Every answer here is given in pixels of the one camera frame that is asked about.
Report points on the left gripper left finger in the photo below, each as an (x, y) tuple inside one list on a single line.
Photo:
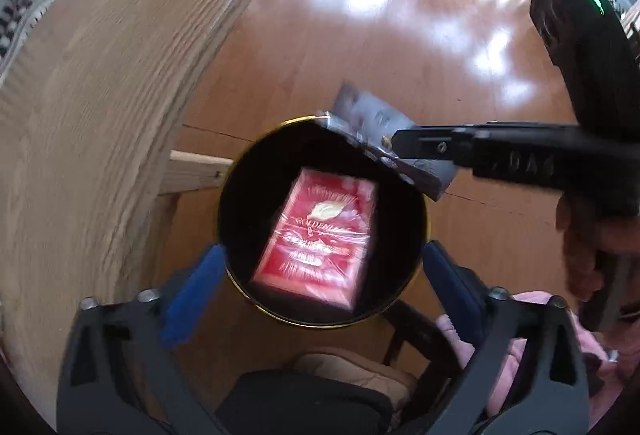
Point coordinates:
[(96, 393)]

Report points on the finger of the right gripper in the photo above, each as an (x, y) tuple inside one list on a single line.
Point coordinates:
[(446, 143)]

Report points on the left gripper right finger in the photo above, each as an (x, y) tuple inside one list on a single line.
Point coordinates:
[(549, 394)]

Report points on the silver foil wrapper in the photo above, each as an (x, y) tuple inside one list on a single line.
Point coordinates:
[(369, 123)]

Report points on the red cigarette box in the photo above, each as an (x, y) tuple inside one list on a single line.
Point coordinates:
[(319, 247)]

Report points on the black round trash bin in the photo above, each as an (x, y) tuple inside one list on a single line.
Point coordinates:
[(255, 192)]

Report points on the right hand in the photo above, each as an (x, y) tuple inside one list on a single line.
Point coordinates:
[(584, 237)]

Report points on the tan slipper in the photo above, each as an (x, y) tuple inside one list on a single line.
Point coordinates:
[(344, 366)]

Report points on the black white striped sofa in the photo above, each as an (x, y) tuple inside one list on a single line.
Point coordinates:
[(25, 0)]

